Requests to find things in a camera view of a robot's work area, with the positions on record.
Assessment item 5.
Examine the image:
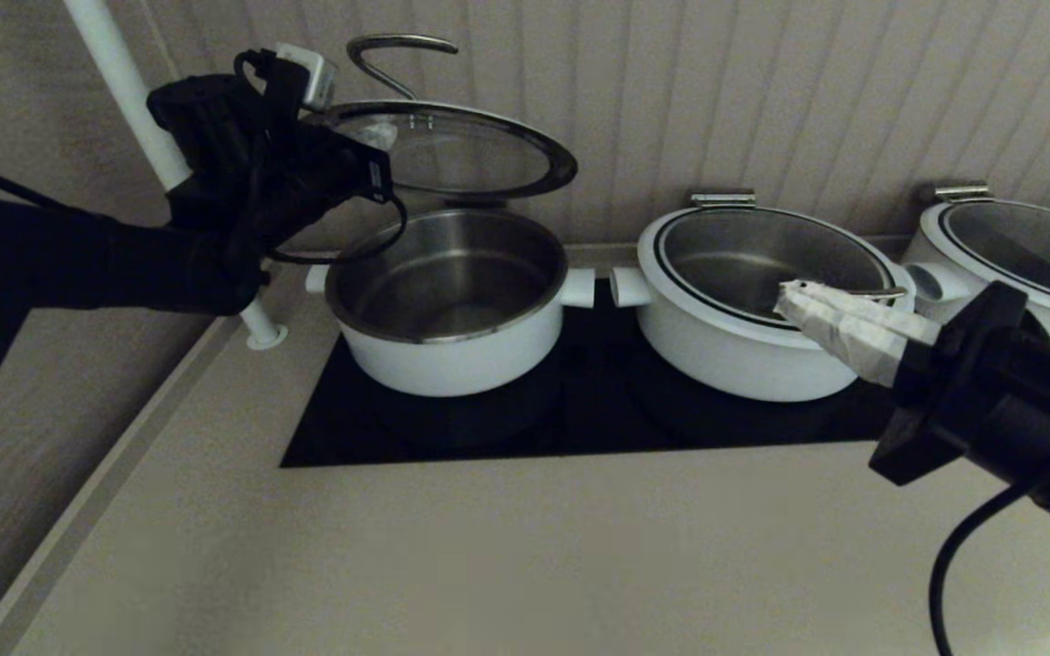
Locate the glass lid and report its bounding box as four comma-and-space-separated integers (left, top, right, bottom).
314, 35, 579, 203
921, 200, 1050, 327
637, 208, 916, 352

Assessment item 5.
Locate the white pot, steel inner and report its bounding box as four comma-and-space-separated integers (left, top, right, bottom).
903, 232, 1050, 365
610, 264, 913, 404
306, 210, 597, 397

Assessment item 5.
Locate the white pole with base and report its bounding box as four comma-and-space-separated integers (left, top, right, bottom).
65, 0, 291, 352

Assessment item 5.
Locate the wide black glass cooktop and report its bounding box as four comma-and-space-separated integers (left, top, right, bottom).
282, 278, 959, 468

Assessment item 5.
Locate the black left camera cable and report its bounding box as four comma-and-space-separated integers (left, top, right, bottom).
233, 50, 409, 265

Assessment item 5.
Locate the black camera cable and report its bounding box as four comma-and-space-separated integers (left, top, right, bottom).
233, 50, 409, 265
929, 456, 1050, 656

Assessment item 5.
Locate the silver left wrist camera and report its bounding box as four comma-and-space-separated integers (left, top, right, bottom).
274, 43, 337, 112

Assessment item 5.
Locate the black right camera cable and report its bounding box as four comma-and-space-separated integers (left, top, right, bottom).
929, 456, 1050, 656

